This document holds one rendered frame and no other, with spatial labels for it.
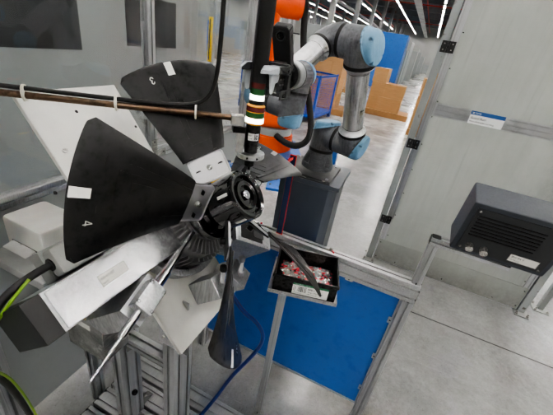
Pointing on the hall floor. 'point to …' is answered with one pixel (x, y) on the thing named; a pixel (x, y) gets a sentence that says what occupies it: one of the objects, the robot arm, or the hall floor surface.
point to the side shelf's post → (96, 375)
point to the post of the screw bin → (270, 352)
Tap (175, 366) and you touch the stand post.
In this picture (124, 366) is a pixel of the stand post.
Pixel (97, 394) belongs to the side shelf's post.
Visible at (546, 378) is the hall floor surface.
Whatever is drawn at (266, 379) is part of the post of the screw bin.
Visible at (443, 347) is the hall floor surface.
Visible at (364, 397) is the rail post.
